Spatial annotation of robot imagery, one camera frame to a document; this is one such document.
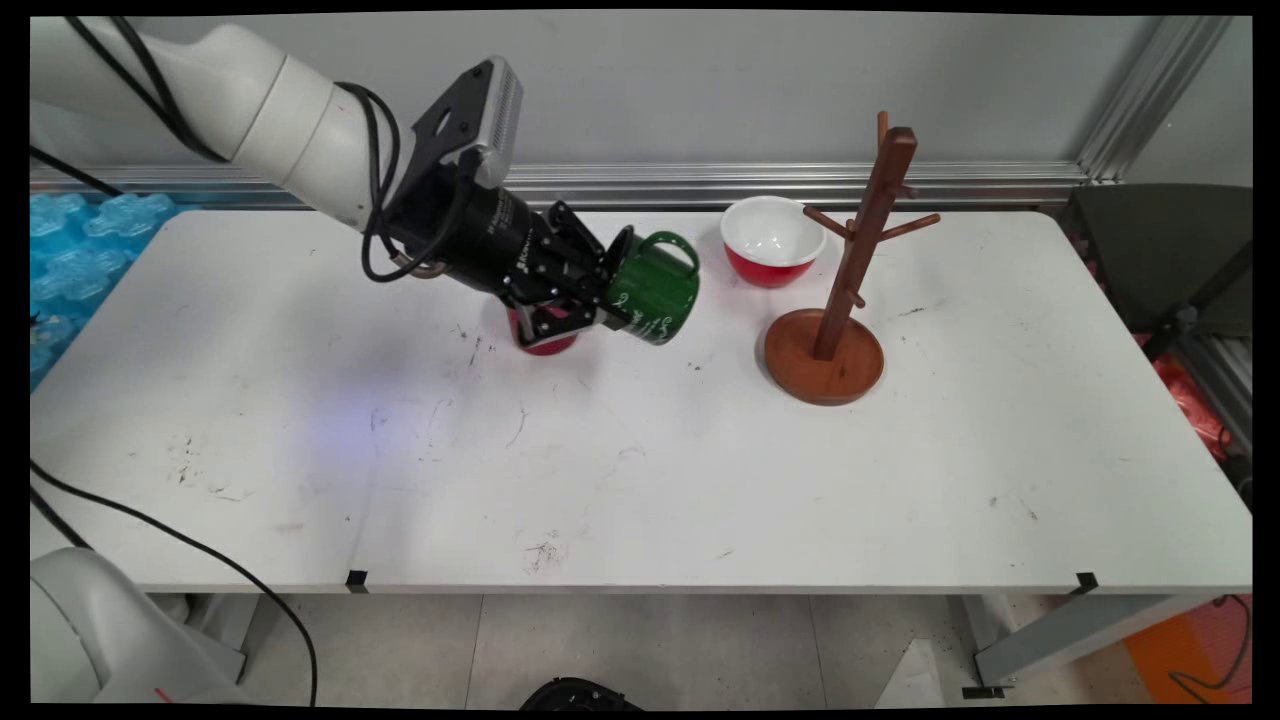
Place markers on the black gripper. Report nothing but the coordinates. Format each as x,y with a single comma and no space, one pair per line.
480,240

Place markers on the green enamel mug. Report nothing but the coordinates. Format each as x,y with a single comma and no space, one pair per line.
655,290

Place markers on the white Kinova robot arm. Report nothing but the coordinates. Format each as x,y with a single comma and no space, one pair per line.
250,100

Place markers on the white robot base link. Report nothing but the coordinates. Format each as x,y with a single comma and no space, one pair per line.
90,630

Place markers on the red enamel mug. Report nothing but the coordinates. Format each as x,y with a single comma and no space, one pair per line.
560,346

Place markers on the red bowl white inside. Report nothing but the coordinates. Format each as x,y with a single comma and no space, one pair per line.
770,235

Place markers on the brown wooden mug tree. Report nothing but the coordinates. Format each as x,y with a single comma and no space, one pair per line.
825,370

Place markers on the black tape marker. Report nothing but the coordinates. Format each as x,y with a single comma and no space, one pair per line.
357,581
1086,583

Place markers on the black round floor object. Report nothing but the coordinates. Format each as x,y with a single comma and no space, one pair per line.
580,695

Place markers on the grey table leg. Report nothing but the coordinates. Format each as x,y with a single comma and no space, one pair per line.
225,625
1060,635

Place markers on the blue bubble wrap sheet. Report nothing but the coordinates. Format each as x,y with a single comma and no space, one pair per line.
70,270

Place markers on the red plastic bag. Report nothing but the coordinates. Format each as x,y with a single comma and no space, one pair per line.
1185,395

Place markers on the orange floor mat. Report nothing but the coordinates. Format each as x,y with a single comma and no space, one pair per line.
1200,650

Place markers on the long aluminium frame rail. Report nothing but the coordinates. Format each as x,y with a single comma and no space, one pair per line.
700,185

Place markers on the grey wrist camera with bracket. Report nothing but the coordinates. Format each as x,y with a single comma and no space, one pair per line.
495,110

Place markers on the slanted aluminium frame post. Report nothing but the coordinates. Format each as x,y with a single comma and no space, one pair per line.
1150,100

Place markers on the short aluminium frame rail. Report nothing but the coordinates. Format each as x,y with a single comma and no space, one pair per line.
1220,380

